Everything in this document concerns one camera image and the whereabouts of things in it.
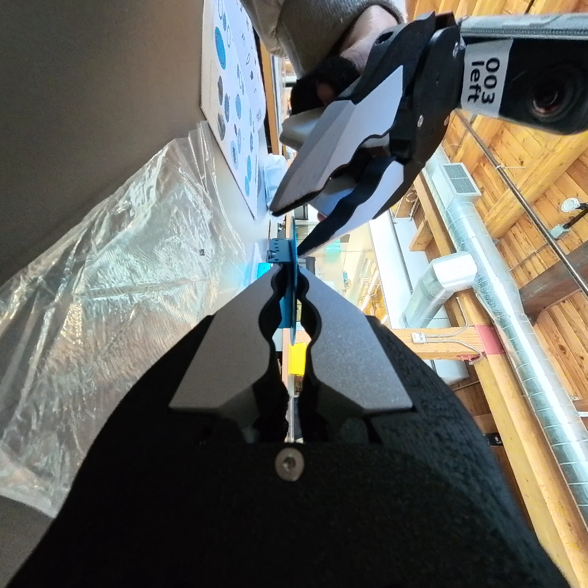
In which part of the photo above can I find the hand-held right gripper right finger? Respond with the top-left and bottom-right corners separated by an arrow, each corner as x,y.
296,269 -> 413,444

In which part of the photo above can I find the wooden ceiling beam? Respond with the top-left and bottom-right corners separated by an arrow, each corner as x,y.
390,326 -> 481,361

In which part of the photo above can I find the crumpled white plastic bag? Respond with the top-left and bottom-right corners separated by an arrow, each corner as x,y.
263,154 -> 289,212

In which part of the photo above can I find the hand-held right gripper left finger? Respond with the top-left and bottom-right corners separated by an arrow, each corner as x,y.
168,266 -> 292,444

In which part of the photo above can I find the blue round plate with bracket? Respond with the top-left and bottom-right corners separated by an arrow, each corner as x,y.
268,216 -> 309,345

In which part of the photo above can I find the thick wooden post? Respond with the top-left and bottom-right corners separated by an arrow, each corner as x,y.
406,175 -> 588,575

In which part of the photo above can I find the instruction booklet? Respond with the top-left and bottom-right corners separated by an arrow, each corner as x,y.
201,0 -> 267,220

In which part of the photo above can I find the clear plastic bag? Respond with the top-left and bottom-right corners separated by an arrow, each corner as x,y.
0,122 -> 258,517

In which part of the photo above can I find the red metal bracket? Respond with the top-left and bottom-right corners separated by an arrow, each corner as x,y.
475,324 -> 504,356

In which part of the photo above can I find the white air vent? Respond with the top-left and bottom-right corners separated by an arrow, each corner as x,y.
441,162 -> 481,198

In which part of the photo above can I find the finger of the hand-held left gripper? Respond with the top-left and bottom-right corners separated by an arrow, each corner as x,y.
268,64 -> 406,217
298,156 -> 424,256

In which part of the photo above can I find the silver air duct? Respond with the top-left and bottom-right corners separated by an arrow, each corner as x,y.
401,149 -> 588,503

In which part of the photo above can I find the person's left hand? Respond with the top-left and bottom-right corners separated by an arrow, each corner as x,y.
341,5 -> 406,70

